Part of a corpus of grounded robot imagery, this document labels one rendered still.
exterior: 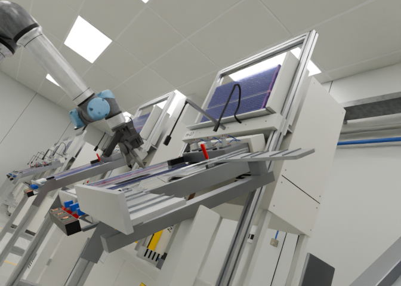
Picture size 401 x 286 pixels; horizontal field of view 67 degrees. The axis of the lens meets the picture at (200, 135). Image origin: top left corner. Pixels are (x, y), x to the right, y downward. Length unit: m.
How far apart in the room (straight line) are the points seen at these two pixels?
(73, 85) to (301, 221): 1.11
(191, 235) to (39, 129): 9.24
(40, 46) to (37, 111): 8.79
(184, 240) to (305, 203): 0.89
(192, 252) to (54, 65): 0.75
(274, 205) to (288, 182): 0.13
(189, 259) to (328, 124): 1.17
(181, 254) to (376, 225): 2.07
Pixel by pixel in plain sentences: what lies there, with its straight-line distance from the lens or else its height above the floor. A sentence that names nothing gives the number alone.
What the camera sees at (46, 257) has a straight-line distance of 2.04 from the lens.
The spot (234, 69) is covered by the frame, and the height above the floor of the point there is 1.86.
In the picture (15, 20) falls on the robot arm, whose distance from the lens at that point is 1.15.
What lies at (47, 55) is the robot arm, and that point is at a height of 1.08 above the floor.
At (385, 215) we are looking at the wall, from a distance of 2.63.
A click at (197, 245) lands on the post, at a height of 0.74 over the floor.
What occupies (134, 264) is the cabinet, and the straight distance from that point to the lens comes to 1.32.
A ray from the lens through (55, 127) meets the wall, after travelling 9.89.
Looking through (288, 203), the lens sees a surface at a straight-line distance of 1.43.
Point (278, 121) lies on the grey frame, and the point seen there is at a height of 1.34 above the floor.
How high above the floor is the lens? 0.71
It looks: 21 degrees up
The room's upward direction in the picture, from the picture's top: 25 degrees clockwise
